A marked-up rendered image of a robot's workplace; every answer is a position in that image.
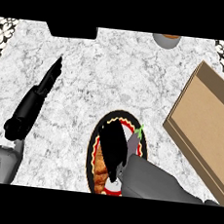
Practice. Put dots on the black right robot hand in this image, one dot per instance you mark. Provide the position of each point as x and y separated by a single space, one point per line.
113 146

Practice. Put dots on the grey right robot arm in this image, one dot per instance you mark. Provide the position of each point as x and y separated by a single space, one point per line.
155 182

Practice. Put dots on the black rimmed patterned plate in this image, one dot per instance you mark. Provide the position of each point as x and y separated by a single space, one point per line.
95 148

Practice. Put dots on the golden brown croissant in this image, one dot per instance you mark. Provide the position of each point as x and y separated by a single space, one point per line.
100 171

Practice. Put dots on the brown cardboard box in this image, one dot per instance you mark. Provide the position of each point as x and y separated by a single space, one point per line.
201 130

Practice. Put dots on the purple eggplant with green stem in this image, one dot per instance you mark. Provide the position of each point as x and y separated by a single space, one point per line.
133 142

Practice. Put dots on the grey bowl with orange content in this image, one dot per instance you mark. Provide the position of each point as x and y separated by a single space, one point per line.
166 40

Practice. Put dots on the black rectangular appliance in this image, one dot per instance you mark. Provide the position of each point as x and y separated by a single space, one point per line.
73 31

